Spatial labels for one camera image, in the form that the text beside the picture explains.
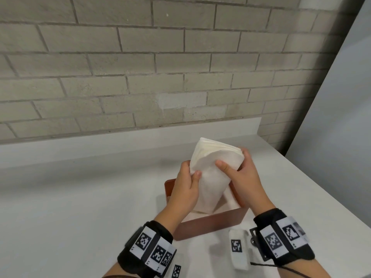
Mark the black right wristband with markers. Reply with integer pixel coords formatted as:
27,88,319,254
250,208,316,267

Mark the black left wristband with markers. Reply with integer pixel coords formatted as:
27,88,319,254
117,220,177,277

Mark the black wristband with markers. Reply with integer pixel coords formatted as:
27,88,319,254
250,208,316,267
117,220,177,277

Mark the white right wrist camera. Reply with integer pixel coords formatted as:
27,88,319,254
229,229,250,270

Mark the white napkins lining box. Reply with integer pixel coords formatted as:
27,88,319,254
182,185,242,224

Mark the brown wooden napkin box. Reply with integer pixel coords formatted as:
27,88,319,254
164,178,249,241

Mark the person's left hand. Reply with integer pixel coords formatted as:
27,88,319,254
166,160,202,214

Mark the person's right hand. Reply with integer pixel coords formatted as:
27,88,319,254
215,148,275,214

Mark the white paper napkin stack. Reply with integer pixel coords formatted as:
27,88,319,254
189,137,244,214

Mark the thin black cable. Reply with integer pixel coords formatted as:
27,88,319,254
250,262,308,278

